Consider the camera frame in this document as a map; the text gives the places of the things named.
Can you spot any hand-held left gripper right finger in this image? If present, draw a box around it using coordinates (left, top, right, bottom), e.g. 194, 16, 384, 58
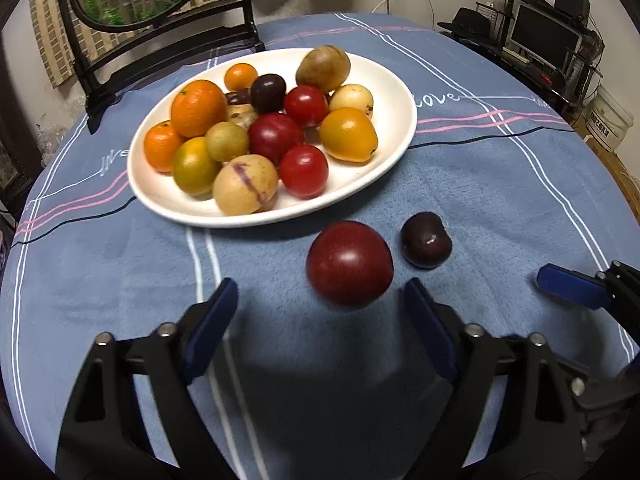
403, 277, 587, 480

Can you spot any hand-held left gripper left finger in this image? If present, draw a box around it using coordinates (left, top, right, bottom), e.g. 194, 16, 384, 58
55, 276, 240, 480

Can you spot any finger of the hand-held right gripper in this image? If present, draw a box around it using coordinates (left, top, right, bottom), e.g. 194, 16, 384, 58
552, 355, 638, 413
537, 260, 640, 346

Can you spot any large dark red plum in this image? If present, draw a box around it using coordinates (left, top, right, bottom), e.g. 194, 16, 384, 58
306, 220, 394, 307

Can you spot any purple striped pepino melon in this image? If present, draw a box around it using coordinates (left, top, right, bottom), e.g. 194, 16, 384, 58
212, 155, 279, 216

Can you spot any yellow-green orange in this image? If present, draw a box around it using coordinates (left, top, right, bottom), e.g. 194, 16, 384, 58
172, 136, 223, 197

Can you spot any red cherry tomato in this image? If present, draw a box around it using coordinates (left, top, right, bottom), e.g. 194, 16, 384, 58
283, 85, 330, 128
278, 144, 330, 199

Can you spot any brown longan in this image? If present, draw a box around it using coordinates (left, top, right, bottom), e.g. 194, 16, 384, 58
205, 121, 250, 163

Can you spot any orange mandarin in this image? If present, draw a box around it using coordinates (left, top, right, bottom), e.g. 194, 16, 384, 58
170, 79, 228, 139
144, 120, 187, 173

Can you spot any small dark red plum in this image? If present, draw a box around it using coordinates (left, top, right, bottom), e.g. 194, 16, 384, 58
248, 113, 305, 167

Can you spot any white oval plate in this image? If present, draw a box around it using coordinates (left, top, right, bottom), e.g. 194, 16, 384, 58
127, 48, 418, 229

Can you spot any oval yellow-orange kumquat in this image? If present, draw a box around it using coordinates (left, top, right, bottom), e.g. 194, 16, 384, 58
319, 107, 379, 163

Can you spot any tan mottled pepino melon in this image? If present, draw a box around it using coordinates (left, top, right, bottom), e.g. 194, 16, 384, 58
226, 104, 260, 131

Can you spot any pale yellow loquat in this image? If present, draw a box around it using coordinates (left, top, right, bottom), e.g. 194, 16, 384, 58
328, 84, 375, 120

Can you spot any dark purple plum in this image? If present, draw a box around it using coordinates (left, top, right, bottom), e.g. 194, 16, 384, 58
250, 73, 287, 114

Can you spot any smooth round orange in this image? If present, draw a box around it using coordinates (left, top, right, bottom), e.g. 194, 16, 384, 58
223, 62, 259, 93

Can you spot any brown sapodilla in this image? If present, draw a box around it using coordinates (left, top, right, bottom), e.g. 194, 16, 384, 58
295, 45, 352, 94

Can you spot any blue striped tablecloth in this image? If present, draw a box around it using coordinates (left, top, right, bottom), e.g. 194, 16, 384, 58
0, 12, 640, 480

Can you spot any cardboard box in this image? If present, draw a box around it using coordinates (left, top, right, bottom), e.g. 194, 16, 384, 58
572, 115, 640, 221

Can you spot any white plastic bucket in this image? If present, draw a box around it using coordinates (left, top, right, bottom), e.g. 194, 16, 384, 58
585, 82, 636, 151

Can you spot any black computer desk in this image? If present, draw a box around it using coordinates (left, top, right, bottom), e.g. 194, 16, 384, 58
440, 0, 606, 121

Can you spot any computer monitor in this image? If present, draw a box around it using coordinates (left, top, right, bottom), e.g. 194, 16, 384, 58
507, 2, 586, 71

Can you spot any black hat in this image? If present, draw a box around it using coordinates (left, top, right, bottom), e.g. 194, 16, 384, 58
437, 7, 493, 43

